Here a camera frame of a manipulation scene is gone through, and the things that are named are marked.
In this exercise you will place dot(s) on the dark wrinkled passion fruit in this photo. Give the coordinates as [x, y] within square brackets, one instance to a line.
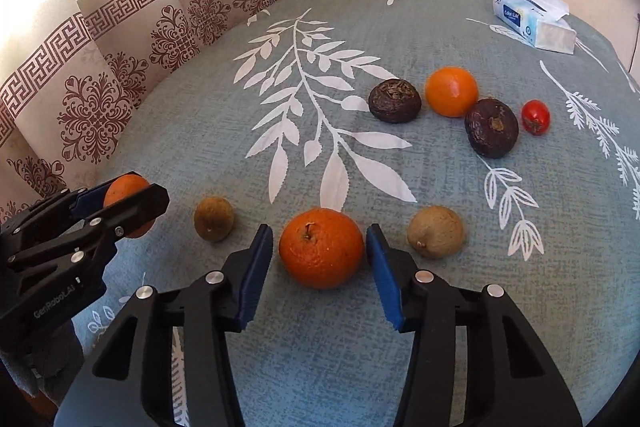
[490, 129]
[395, 102]

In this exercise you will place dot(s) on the white tissue pack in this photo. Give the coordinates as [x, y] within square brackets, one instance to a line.
[540, 24]

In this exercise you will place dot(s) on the smooth-skinned orange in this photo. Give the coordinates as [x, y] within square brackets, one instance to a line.
[451, 92]

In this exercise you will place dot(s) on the beige patterned curtain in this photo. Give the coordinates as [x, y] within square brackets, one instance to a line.
[100, 57]

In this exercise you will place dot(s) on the red cherry tomato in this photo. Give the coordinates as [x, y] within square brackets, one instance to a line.
[536, 117]

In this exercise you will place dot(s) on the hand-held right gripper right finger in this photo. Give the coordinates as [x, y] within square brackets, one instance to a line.
[385, 277]

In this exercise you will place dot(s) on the small orange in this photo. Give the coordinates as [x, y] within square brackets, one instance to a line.
[127, 189]

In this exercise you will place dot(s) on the small brown kiwi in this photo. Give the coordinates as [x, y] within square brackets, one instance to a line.
[435, 232]
[214, 219]

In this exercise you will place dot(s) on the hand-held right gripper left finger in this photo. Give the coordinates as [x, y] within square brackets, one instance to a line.
[255, 277]

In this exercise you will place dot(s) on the person's left forearm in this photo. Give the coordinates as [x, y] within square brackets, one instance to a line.
[45, 367]

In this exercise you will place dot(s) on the large rough-skinned orange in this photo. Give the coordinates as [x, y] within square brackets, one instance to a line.
[321, 252]

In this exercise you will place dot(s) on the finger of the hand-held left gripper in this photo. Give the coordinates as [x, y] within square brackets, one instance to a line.
[87, 204]
[135, 212]

